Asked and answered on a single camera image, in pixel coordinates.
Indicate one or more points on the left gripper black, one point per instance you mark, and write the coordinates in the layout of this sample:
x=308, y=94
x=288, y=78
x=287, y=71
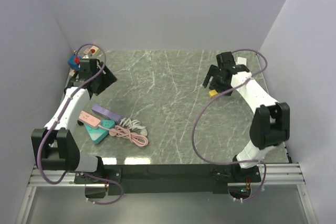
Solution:
x=108, y=78

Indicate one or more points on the pink power strip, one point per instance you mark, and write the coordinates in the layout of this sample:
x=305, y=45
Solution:
x=139, y=140

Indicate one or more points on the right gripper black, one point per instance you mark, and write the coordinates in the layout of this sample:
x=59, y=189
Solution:
x=213, y=71

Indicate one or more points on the blue cube socket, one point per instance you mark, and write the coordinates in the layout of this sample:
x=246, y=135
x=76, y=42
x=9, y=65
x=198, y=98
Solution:
x=74, y=62

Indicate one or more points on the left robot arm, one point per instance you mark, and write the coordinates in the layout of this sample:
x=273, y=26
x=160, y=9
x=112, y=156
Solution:
x=54, y=145

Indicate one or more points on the yellow white plug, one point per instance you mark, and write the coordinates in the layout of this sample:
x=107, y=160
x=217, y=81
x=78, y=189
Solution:
x=213, y=93

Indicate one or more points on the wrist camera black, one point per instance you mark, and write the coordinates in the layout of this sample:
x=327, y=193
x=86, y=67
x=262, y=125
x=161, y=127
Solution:
x=225, y=60
x=87, y=68

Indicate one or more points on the black mounting base bar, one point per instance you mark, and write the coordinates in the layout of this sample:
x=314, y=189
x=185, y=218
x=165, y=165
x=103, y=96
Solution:
x=178, y=178

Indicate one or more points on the white plug adapter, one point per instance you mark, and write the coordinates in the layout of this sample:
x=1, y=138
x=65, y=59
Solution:
x=241, y=61

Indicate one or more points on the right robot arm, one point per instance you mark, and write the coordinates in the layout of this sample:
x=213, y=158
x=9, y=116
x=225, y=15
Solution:
x=270, y=126

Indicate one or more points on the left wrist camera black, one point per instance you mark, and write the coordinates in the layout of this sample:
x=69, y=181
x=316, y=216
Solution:
x=87, y=68

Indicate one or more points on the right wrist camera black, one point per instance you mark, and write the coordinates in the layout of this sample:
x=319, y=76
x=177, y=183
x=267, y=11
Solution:
x=225, y=60

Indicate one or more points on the purple power strip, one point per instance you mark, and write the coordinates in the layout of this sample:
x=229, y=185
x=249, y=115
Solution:
x=107, y=113

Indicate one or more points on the beige red power strip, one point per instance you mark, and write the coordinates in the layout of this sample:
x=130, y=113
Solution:
x=95, y=51

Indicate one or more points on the aluminium rail frame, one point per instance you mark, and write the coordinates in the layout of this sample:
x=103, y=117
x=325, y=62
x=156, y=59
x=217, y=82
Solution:
x=105, y=192

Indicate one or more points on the teal power strip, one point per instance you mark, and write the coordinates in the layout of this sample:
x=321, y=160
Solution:
x=97, y=135

